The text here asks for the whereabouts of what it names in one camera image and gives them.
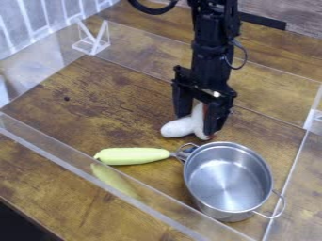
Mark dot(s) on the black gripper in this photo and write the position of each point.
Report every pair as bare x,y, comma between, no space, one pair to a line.
203,83

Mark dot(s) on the white and brown plush mushroom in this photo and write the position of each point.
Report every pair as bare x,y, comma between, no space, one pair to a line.
190,125

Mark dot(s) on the silver metal pot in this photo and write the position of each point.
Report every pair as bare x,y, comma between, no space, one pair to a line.
229,180

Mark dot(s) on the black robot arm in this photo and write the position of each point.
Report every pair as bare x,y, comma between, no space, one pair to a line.
217,24

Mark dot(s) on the black strip on table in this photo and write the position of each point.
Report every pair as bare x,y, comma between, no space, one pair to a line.
264,21

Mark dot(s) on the clear acrylic front barrier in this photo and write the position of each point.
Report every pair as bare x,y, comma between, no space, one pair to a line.
86,201

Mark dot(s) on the yellow-green handled utensil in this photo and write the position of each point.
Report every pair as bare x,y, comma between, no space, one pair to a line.
137,156

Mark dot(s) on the clear acrylic triangular bracket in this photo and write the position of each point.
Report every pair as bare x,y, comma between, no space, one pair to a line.
90,44

